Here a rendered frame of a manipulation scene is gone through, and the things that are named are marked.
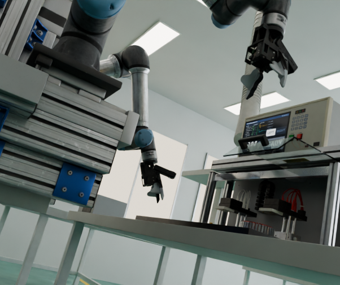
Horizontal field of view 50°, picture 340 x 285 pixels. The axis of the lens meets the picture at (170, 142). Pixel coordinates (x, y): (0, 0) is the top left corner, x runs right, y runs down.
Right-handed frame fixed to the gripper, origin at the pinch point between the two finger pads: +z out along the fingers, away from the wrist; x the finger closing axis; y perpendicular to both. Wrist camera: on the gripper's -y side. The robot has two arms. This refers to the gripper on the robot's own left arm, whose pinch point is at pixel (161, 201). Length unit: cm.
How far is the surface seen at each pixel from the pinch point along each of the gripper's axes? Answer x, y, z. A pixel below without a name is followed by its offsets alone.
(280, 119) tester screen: 43, -46, -21
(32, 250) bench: -82, 73, 11
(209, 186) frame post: 14.8, -20.1, -1.8
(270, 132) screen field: 39, -43, -18
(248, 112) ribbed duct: -79, -93, -62
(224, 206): 36.1, -17.3, 8.5
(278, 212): 57, -28, 14
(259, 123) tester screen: 32, -42, -24
